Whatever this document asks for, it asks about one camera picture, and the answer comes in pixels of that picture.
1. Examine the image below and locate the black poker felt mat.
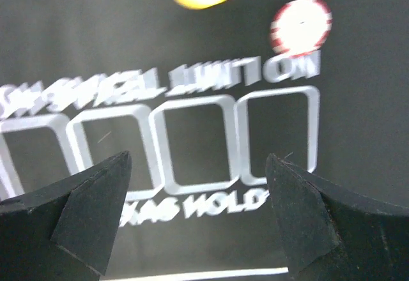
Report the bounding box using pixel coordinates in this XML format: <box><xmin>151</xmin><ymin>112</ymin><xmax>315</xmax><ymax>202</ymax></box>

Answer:
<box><xmin>1</xmin><ymin>0</ymin><xmax>408</xmax><ymax>280</ymax></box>

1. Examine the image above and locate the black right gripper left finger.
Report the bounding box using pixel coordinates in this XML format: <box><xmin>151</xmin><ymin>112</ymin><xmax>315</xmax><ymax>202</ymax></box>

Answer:
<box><xmin>1</xmin><ymin>151</ymin><xmax>132</xmax><ymax>281</ymax></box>

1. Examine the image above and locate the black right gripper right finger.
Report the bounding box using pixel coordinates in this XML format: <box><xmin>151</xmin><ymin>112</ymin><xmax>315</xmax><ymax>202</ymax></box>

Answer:
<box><xmin>266</xmin><ymin>155</ymin><xmax>408</xmax><ymax>280</ymax></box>

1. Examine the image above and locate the red 100 chip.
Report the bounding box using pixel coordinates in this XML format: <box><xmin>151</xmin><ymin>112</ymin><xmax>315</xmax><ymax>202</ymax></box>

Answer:
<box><xmin>270</xmin><ymin>0</ymin><xmax>332</xmax><ymax>57</ymax></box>

